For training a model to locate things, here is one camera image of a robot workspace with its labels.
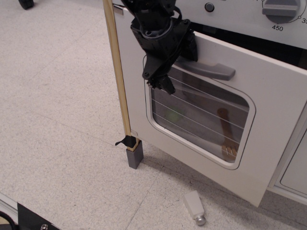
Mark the grey post foot cap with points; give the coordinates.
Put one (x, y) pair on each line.
(135, 157)

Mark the black tape piece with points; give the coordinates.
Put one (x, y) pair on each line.
(128, 141)

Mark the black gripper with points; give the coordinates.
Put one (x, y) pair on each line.
(162, 50)

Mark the white salt shaker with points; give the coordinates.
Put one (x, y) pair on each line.
(195, 208)

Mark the grey temperature knob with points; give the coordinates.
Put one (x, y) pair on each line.
(281, 11)

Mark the white oven door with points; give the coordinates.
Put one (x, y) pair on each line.
(216, 119)

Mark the wooden corner post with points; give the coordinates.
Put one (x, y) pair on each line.
(113, 39)

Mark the wooden slotted spatula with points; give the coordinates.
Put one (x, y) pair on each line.
(229, 146)

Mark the aluminium frame rail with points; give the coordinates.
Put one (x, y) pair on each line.
(9, 206)

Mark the dark round push button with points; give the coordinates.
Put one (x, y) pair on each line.
(209, 7)

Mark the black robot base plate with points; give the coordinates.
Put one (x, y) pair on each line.
(29, 220)

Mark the grey oven door handle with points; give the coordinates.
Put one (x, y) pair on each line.
(217, 71)

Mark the white toy oven cabinet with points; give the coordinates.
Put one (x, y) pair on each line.
(239, 16)

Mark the black caster wheel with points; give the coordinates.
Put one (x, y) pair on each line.
(26, 4)

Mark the white cabinet door right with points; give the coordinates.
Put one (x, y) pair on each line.
(295, 175)

